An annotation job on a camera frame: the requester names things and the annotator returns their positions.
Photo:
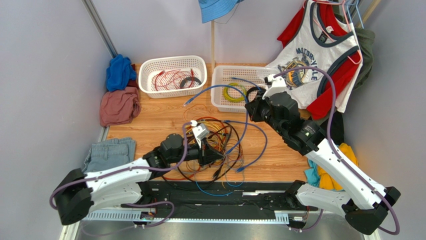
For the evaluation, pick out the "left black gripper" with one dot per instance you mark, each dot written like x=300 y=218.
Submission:
x=206 y=155

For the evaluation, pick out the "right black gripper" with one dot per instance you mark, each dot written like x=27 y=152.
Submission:
x=254 y=107

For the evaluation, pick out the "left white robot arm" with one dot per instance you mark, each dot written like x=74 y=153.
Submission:
x=80 y=194

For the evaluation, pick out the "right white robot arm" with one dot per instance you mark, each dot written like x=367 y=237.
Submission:
x=363 y=202

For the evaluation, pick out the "right white plastic basket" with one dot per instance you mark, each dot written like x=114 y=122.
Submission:
x=232 y=81

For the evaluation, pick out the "white plastic basket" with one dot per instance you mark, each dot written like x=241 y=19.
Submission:
x=175 y=76
x=232 y=81

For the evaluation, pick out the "red shirt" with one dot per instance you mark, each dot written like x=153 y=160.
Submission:
x=329 y=96

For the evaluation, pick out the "black cloth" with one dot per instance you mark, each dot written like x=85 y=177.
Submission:
x=336 y=130

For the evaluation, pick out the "white motorcycle tank top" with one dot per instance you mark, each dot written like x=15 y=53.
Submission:
x=316 y=66

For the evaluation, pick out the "teal cloth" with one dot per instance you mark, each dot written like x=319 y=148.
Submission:
x=312 y=174

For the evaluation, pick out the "left white plastic basket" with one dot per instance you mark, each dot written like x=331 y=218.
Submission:
x=175 y=76

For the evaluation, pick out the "yellow cloth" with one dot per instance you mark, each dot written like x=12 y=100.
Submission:
x=325 y=180

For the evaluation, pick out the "pink cloth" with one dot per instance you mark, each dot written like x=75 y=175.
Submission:
x=119 y=107

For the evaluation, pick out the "light blue jeans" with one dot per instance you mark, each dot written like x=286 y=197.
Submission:
x=109 y=154

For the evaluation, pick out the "blue bucket hat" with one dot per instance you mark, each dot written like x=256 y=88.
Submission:
x=215 y=9

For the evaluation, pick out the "blue cloth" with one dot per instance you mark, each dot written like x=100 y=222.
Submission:
x=119 y=73

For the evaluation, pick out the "dark green garment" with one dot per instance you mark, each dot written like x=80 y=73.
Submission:
x=345 y=70

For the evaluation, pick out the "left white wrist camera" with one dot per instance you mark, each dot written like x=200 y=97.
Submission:
x=200 y=131

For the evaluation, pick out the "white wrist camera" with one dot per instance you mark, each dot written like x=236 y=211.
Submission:
x=275 y=85
x=200 y=131

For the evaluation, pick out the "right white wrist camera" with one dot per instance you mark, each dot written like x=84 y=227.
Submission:
x=275 y=85

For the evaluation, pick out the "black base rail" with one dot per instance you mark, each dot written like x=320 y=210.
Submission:
x=249 y=203

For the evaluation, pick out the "aluminium frame post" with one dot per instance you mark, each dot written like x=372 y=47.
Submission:
x=97 y=21

